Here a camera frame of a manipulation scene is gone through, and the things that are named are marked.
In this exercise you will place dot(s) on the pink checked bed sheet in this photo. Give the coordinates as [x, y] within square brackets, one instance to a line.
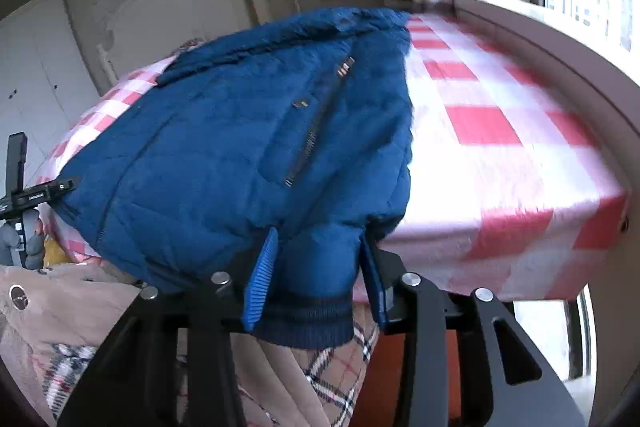
[500, 167]

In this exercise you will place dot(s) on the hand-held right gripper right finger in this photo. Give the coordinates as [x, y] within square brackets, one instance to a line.
[380, 292]

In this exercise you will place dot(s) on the beige window sill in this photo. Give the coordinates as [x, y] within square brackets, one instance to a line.
[575, 52]

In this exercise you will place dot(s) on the person's left hand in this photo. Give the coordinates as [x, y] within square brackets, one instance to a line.
[34, 239]

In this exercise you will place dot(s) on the white bed headboard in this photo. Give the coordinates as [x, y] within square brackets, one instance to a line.
[165, 17]

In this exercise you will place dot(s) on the blue puffer jacket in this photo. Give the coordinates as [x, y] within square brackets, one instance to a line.
[225, 132]

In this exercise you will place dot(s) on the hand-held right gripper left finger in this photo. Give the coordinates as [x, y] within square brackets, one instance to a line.
[260, 277]

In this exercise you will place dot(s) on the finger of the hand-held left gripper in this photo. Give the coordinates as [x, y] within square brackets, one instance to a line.
[67, 185]

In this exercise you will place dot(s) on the white wardrobe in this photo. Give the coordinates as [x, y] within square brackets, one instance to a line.
[35, 72]

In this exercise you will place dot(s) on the tan coat with plaid lining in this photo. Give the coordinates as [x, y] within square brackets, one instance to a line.
[75, 317]

